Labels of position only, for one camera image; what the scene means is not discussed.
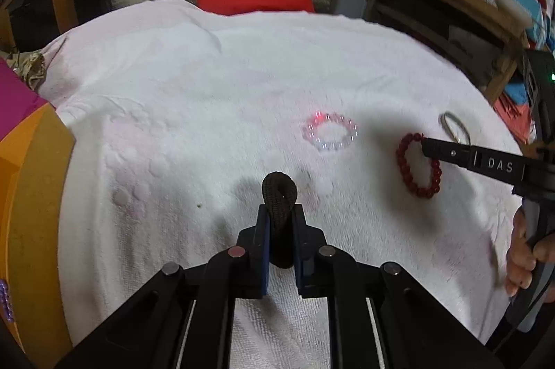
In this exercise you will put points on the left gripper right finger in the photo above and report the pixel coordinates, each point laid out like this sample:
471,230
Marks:
379,317

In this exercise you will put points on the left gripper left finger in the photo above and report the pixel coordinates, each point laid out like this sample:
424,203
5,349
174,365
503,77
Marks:
181,317

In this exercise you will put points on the silver cuff bangle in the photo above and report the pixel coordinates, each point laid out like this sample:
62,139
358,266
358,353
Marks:
454,128

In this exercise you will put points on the person right hand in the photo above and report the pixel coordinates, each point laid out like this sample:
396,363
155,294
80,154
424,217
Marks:
521,259

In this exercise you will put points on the wooden shelf unit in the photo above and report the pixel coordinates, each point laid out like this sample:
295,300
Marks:
480,40

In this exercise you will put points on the orange cardboard box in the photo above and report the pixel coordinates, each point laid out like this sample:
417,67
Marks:
35,158

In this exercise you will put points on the white pink towel bedspread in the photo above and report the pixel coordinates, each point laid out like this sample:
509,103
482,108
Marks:
178,115

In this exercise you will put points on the magenta cushion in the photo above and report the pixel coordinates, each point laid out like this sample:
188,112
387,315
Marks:
17,101

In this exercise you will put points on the crumpled beige cloth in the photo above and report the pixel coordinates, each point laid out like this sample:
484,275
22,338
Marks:
29,67

